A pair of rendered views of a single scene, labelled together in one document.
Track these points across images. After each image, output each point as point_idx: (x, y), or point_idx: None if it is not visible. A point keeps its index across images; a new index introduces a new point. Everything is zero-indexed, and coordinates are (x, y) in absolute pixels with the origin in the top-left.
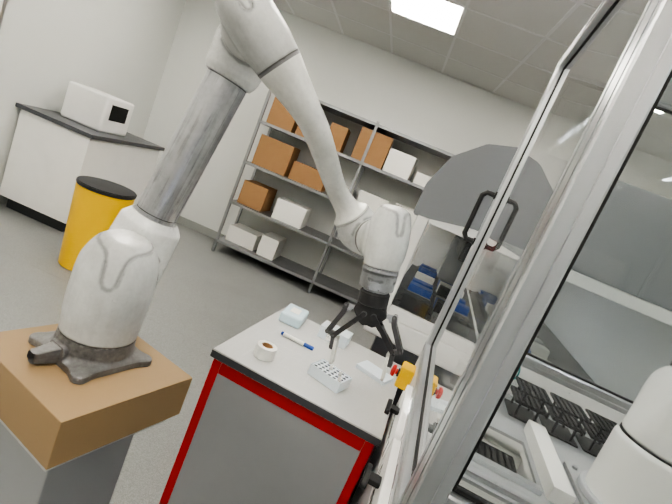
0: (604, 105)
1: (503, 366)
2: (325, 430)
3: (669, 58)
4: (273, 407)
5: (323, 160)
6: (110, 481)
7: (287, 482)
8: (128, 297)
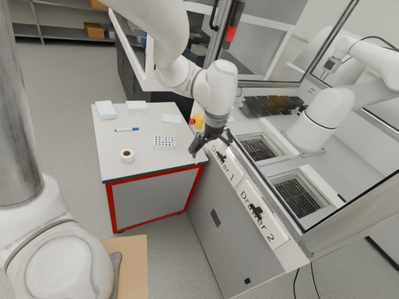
0: None
1: None
2: (181, 170)
3: None
4: (152, 178)
5: (176, 59)
6: None
7: (170, 191)
8: (108, 281)
